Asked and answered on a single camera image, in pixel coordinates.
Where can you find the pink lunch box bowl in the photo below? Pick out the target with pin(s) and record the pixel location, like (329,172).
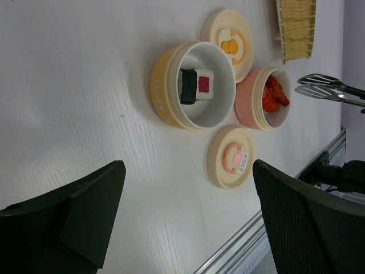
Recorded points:
(248,103)

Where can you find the red sushi roll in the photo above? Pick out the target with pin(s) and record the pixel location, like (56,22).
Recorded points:
(194,85)

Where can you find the metal serving tongs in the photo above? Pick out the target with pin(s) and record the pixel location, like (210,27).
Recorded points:
(321,86)

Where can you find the yellow lunch box bowl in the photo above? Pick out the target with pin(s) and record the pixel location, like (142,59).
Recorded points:
(163,86)

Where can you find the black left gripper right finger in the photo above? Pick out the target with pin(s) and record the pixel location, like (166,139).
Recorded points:
(309,230)

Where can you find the cream lid yellow handle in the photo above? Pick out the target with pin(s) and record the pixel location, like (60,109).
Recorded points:
(229,30)

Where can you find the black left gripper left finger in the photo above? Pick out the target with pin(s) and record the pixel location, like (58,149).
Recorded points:
(66,230)

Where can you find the bamboo serving tray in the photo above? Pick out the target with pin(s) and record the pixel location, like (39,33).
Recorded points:
(296,28)

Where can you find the cream lid pink handle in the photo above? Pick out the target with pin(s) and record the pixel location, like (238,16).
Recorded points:
(230,157)

